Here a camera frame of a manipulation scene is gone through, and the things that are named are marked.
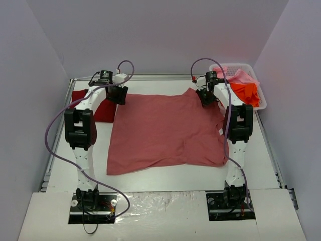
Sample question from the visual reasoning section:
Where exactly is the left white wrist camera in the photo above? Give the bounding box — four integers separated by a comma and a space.
113, 73, 128, 85

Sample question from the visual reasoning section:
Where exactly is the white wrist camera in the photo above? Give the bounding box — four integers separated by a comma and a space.
113, 73, 128, 85
197, 84, 207, 91

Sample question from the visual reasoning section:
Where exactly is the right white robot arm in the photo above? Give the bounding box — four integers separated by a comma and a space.
196, 71, 253, 208

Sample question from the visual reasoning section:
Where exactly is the white plastic basket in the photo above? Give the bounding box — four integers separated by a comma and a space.
209, 63, 267, 111

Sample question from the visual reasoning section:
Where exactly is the light pink t-shirt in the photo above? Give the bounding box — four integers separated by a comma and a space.
222, 66, 260, 87

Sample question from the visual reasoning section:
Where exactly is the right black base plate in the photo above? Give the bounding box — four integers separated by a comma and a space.
206, 191, 256, 221

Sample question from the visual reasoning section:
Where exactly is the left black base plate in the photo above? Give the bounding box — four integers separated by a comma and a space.
68, 193, 117, 224

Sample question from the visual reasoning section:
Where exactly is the salmon pink t-shirt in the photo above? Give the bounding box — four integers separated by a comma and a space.
106, 89, 227, 175

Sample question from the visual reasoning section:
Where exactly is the folded dark red t-shirt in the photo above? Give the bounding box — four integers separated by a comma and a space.
72, 89, 116, 123

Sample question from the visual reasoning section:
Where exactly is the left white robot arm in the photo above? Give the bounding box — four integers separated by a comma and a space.
64, 70, 129, 210

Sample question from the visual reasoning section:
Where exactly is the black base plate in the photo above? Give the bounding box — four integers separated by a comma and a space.
68, 193, 117, 224
206, 191, 256, 221

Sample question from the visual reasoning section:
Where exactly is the orange t-shirt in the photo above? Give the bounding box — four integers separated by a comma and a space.
230, 83, 260, 107

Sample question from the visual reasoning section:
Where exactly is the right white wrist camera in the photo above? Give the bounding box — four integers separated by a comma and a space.
197, 84, 207, 91

